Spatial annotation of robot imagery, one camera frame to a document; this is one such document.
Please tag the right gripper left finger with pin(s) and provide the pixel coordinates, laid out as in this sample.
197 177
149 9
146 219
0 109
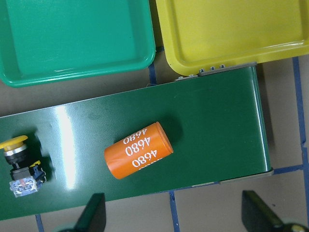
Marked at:
93 217

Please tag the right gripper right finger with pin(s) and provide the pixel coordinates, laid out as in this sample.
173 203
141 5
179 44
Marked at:
257 216

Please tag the yellow push button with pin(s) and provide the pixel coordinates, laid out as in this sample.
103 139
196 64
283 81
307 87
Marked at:
27 175

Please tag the orange 4680 cylinder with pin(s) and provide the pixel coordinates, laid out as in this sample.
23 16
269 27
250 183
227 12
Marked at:
137 151

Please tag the green conveyor belt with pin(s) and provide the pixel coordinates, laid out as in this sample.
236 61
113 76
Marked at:
214 123

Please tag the green plastic tray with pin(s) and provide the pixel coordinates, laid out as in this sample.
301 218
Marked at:
44 41

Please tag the yellow plastic tray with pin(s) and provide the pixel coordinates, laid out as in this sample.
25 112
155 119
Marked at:
198 34

